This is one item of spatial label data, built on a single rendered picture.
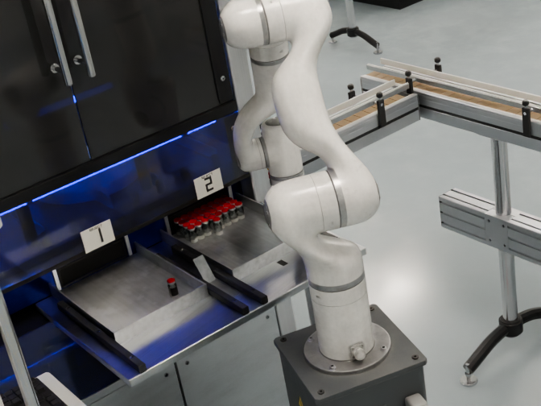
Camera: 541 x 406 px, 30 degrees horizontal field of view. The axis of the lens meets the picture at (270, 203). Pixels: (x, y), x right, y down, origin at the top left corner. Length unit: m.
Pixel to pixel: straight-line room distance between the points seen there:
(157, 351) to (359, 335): 0.47
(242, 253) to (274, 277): 0.16
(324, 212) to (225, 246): 0.72
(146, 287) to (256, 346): 0.54
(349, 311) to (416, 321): 1.71
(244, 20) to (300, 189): 0.36
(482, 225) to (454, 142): 1.82
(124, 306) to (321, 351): 0.55
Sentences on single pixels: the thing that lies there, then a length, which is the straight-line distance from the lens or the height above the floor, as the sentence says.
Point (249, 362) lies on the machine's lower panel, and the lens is 2.99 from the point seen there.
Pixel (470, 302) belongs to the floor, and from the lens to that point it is 3.88.
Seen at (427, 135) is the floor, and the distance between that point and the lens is 5.25.
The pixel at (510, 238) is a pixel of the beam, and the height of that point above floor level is 0.48.
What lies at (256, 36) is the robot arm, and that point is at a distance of 2.05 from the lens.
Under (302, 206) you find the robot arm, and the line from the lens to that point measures 1.97.
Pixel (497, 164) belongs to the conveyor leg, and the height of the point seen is 0.73.
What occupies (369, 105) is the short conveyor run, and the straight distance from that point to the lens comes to 3.17.
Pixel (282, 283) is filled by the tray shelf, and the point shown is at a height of 0.88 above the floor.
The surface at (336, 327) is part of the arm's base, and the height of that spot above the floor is 0.96.
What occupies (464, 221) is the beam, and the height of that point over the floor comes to 0.49.
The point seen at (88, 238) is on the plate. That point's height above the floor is 1.03.
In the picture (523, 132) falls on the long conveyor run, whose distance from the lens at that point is 3.02.
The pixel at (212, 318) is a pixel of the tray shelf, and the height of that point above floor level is 0.88.
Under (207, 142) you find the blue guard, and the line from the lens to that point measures 2.65.
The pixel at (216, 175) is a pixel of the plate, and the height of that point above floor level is 1.03.
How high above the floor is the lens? 2.15
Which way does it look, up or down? 27 degrees down
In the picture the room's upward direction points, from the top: 10 degrees counter-clockwise
